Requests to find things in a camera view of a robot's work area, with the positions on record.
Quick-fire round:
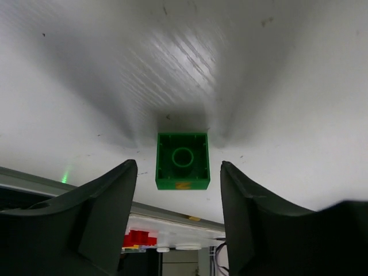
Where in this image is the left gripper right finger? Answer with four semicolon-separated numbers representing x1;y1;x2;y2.
220;161;367;275

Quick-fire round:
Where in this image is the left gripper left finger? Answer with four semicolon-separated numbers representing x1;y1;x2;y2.
1;159;137;275

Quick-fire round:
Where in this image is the green lego table edge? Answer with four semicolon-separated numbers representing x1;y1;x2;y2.
155;133;210;190

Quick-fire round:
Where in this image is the red lego pile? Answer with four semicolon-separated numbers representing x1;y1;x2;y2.
122;230;157;248

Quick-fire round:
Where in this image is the aluminium front rail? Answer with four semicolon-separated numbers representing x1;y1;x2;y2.
1;167;225;232

